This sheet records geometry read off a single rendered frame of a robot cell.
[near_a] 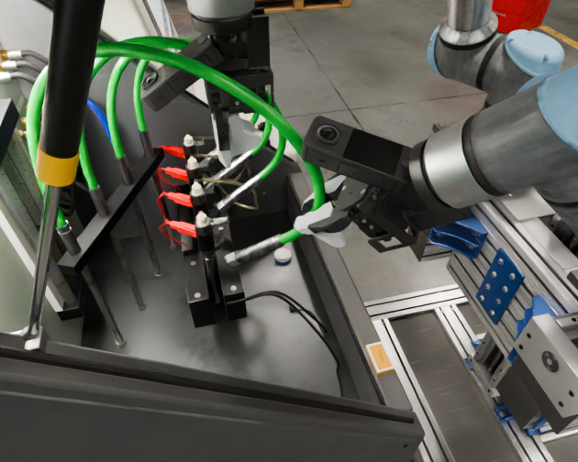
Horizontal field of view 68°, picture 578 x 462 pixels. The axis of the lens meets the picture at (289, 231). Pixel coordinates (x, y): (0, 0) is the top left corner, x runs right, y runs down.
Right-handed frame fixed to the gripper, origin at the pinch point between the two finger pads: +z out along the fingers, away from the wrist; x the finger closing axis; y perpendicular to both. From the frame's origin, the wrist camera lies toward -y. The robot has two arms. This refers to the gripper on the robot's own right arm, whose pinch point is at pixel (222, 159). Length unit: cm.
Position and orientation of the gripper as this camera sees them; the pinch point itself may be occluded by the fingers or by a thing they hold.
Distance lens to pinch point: 64.4
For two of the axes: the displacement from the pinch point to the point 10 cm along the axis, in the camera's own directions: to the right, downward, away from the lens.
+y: 9.7, -1.7, 1.8
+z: 0.0, 7.2, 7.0
